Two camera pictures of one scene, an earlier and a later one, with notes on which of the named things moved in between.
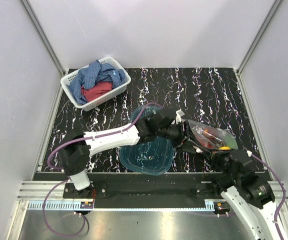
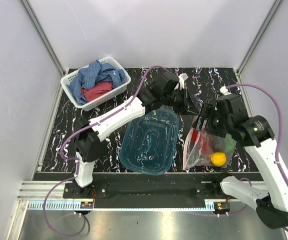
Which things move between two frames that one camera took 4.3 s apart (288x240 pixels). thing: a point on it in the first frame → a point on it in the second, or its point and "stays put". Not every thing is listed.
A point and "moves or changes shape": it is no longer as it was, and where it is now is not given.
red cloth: x=99 y=88 stays put
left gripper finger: x=190 y=133 → x=191 y=103
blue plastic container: x=153 y=156 stays put
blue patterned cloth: x=96 y=72 stays put
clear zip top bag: x=213 y=137 moves or changes shape
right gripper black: x=214 y=157 → x=208 y=110
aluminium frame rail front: x=38 y=190 stays put
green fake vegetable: x=231 y=142 stays put
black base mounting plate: x=146 y=189 stays put
